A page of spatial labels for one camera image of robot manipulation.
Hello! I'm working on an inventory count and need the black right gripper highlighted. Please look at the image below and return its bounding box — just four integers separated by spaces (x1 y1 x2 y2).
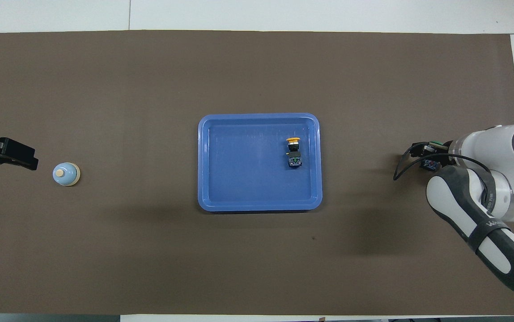
411 142 453 164

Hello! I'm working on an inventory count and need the green push button switch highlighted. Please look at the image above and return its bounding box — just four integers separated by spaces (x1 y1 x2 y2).
421 140 446 171

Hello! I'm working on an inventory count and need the yellow push button switch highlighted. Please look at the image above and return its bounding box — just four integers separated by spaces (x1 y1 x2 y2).
285 136 303 169

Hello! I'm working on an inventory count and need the light blue call bell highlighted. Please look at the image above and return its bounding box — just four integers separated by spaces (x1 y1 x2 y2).
52 161 81 187

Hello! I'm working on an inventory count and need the blue plastic tray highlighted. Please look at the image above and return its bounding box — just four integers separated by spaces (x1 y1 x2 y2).
197 113 323 212

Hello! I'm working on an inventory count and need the brown table mat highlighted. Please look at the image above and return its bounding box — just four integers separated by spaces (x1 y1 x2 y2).
0 30 514 316

